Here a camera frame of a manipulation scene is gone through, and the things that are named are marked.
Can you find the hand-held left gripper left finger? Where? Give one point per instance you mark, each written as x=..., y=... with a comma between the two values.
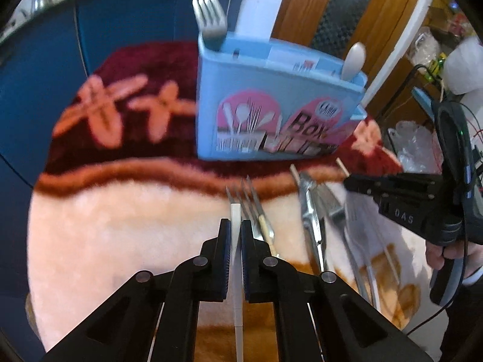
x=225, y=256

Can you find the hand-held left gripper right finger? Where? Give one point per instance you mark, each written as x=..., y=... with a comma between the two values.
x=247, y=260

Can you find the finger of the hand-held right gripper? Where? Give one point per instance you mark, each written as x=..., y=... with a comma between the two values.
x=396, y=185

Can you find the white chopstick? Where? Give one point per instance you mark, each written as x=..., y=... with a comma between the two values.
x=235, y=215

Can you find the metal fork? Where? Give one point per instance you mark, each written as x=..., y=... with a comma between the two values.
x=247, y=200

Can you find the blue utensil box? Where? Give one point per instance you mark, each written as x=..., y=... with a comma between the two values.
x=264, y=83

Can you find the person's right forearm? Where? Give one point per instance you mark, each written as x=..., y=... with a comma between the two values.
x=468, y=316

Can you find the person's right hand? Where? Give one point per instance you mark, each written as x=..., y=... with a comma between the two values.
x=434, y=256

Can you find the wooden chopstick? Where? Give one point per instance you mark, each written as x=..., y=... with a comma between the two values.
x=294, y=171
x=267, y=233
x=342, y=167

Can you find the clear plastic bags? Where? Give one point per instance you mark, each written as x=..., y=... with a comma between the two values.
x=415, y=147

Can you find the floral plush blanket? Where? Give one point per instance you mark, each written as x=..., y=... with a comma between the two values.
x=113, y=215

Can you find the beige plastic spoon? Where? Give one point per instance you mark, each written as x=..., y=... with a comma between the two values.
x=354, y=60

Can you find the white plastic bag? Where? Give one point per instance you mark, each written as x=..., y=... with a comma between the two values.
x=464, y=64

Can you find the wooden door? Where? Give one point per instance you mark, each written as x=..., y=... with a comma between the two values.
x=339, y=3

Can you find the beige plastic fork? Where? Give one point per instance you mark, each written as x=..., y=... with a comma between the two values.
x=209, y=15

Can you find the blue lower kitchen cabinets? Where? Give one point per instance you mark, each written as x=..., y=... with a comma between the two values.
x=37, y=83

